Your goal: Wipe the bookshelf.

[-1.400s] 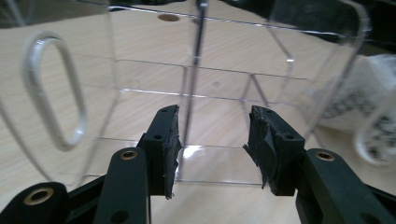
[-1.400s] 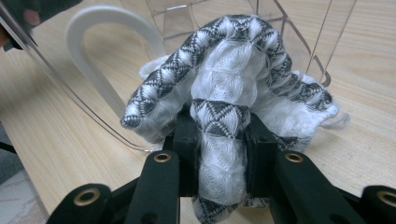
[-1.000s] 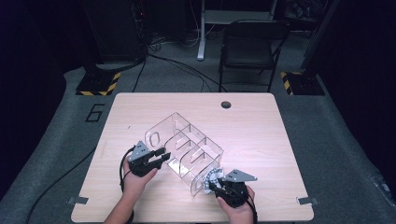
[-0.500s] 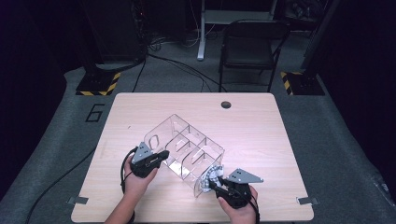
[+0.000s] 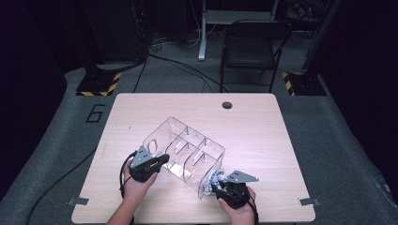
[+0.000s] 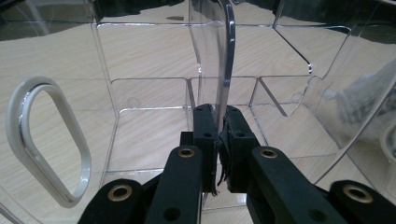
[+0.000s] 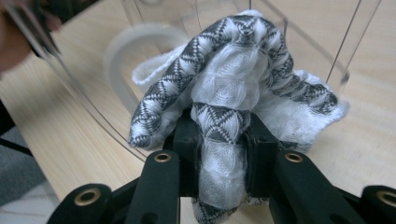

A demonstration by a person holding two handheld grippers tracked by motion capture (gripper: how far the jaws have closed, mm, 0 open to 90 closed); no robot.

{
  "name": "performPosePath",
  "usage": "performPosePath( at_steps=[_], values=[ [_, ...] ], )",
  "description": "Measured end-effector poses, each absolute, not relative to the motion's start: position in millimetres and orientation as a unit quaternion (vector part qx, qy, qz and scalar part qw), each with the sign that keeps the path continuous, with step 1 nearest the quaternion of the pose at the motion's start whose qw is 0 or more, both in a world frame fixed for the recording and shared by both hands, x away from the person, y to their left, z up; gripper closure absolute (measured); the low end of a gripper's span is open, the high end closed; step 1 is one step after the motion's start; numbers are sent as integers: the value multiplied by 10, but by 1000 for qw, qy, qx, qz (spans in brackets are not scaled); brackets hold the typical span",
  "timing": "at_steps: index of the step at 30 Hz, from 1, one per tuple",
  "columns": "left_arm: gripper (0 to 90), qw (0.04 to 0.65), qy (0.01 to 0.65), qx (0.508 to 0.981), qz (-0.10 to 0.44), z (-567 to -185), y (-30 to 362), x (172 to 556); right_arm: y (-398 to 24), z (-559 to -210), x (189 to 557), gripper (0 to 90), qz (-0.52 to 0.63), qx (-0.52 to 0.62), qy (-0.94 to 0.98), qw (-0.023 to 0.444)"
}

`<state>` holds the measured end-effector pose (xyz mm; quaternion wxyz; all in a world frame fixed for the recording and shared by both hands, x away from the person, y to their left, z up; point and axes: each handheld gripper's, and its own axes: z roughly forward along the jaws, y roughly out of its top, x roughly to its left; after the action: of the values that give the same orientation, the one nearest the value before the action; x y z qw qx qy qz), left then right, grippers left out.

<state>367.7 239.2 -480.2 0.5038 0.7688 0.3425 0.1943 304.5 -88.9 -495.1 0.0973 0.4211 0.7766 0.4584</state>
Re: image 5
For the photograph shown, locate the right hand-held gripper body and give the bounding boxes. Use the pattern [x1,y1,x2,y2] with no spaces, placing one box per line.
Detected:
[215,170,260,210]

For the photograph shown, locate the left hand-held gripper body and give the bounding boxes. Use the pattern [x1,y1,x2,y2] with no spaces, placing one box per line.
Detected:
[129,145,163,184]

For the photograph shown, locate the white black patterned cloth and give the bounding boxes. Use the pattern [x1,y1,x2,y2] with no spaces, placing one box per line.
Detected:
[201,168,227,198]

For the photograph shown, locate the clear acrylic organizer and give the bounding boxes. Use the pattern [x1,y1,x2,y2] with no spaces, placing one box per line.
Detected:
[142,116,227,199]

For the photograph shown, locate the person's left hand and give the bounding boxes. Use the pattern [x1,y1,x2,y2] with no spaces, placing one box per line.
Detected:
[121,159,159,206]

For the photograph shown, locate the person's right hand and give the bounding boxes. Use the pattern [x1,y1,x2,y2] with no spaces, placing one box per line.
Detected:
[217,187,257,225]

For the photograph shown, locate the grey tape strip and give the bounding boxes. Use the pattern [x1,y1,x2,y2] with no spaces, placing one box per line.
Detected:
[67,196,90,206]
[298,197,322,207]

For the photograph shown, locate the black stand yellow striped base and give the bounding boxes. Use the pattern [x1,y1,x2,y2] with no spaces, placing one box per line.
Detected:
[281,0,344,97]
[75,0,122,98]

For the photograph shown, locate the black folding chair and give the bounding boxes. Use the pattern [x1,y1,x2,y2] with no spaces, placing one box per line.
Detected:
[220,19,293,94]

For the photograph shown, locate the black equipment cabinet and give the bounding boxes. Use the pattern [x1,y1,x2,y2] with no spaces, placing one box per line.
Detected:
[83,0,148,64]

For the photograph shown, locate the left hand-held gripper cable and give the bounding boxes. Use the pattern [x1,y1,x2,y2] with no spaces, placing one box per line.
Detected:
[118,150,139,225]

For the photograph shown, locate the hand-held gripper cable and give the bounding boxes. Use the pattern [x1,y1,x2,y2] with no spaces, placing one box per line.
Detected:
[118,150,139,225]
[248,193,260,225]

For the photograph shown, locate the right hand-held gripper cable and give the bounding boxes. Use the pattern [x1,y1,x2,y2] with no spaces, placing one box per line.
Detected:
[248,193,260,225]

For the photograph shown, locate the black floor cable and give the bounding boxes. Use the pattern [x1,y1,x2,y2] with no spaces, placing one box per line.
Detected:
[148,53,229,94]
[25,149,98,225]
[132,55,148,94]

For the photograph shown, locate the white metal desk frame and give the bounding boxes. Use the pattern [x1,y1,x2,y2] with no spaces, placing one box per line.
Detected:
[197,0,280,62]

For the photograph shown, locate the white floor cables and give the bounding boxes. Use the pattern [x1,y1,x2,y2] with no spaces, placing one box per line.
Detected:
[182,0,220,50]

